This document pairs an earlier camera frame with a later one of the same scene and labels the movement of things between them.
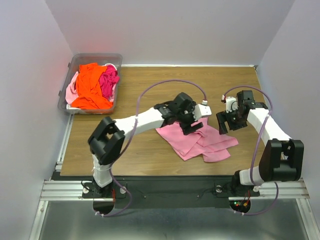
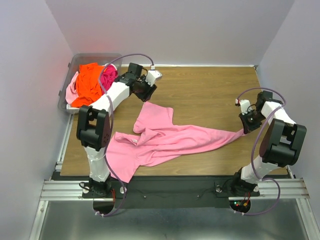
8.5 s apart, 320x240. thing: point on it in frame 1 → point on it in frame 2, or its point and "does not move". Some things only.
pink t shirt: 206,141 → 154,136
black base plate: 141,192 does not move
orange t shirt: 89,88 does not move
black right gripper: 221,117 → 247,127
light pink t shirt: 71,93 does not move
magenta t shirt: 108,80 does not move
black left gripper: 188,128 → 146,97
